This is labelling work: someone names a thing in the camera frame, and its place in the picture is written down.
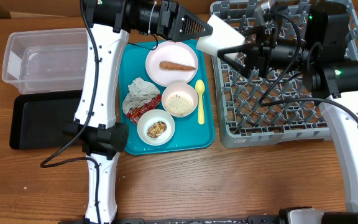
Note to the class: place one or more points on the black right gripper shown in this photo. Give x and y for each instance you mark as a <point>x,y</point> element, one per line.
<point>258,45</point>

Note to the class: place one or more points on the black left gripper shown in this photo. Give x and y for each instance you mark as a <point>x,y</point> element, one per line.
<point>172,21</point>

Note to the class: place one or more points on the cream plastic cup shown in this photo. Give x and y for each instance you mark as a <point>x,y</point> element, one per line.
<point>223,36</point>

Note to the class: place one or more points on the orange carrot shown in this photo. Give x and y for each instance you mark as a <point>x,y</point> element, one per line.
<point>165,65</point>

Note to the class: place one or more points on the pink bowl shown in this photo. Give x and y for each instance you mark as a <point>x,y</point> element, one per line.
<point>182,89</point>

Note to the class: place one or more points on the white rice pile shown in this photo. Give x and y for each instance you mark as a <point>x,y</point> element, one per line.
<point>178,105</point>

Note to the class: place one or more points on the white napkin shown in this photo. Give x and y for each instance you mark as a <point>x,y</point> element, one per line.
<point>140,93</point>

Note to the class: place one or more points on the red snack wrapper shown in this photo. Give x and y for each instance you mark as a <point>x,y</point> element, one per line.
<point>134,114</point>

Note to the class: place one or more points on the white bowl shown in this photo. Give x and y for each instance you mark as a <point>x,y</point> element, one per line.
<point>151,117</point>

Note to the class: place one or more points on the brown food scrap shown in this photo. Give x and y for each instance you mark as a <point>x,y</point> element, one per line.
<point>156,130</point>

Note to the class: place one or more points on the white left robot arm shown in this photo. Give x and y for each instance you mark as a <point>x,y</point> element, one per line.
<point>108,24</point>

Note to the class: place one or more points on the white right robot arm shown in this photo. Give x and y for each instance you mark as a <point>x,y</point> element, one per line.
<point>330,77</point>

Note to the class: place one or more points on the grey dishwasher rack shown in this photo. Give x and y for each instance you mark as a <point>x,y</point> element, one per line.
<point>242,121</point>

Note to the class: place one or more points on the pink plate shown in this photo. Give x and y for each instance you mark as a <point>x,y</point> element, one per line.
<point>173,52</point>

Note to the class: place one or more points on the yellow plastic spoon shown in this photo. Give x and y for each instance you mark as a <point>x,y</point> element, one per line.
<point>200,88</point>

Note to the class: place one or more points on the teal serving tray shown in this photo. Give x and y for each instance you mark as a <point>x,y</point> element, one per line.
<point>188,133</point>

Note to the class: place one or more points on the clear plastic bin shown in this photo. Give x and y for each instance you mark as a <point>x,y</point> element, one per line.
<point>46,60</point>

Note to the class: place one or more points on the black tray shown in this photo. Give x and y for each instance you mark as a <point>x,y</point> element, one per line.
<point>38,119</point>

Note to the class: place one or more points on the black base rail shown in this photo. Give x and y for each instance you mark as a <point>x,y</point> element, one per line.
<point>253,219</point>

